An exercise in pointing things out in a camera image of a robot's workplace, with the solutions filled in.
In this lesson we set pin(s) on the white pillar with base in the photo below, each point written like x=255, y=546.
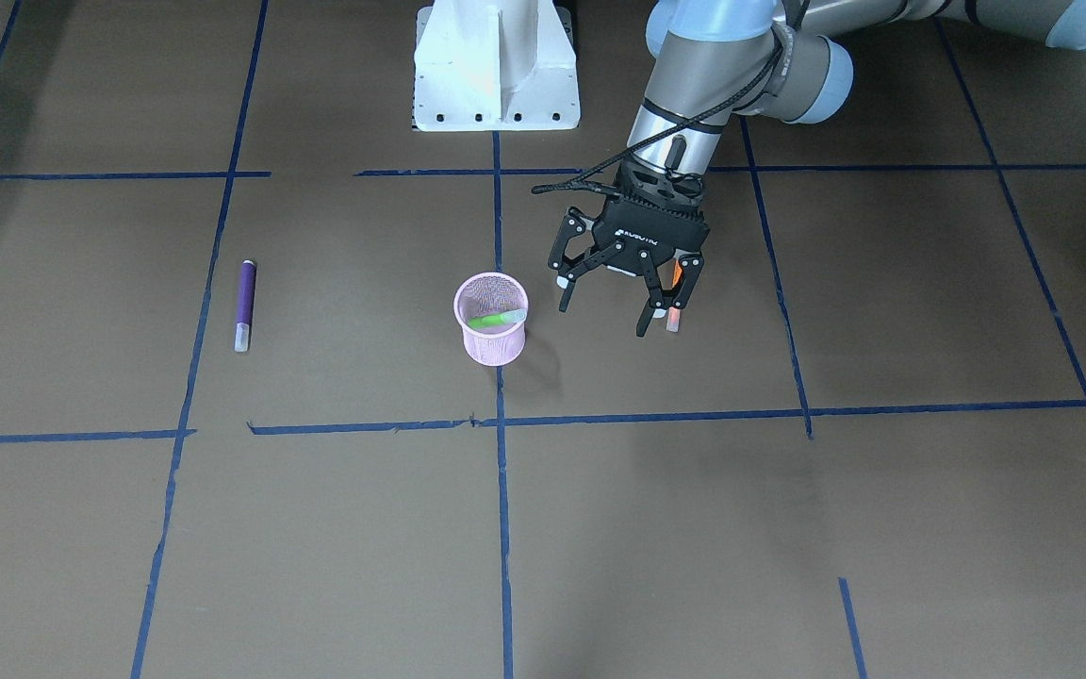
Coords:
x=495, y=65

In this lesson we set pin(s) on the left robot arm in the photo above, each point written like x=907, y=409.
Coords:
x=714, y=60

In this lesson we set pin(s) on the green highlighter pen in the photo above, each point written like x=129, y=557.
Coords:
x=498, y=320

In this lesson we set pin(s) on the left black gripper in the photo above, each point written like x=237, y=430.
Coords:
x=572, y=243

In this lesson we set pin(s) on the pink mesh pen holder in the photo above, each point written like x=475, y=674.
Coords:
x=491, y=309

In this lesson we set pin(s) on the purple highlighter pen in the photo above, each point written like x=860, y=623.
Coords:
x=245, y=299

